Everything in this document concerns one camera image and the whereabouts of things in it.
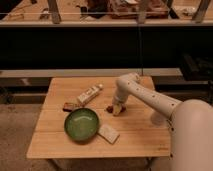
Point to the wooden table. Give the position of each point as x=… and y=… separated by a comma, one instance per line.
x=139, y=135

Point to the small brown snack bar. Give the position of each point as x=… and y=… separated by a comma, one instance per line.
x=69, y=107

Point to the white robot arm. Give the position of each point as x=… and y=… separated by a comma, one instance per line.
x=191, y=123

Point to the dark red pepper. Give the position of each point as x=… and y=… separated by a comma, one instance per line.
x=109, y=109

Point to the white tube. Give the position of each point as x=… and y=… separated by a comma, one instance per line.
x=89, y=94

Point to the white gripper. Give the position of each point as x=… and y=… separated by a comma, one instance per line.
x=117, y=108

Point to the green ceramic bowl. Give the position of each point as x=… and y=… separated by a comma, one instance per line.
x=81, y=124

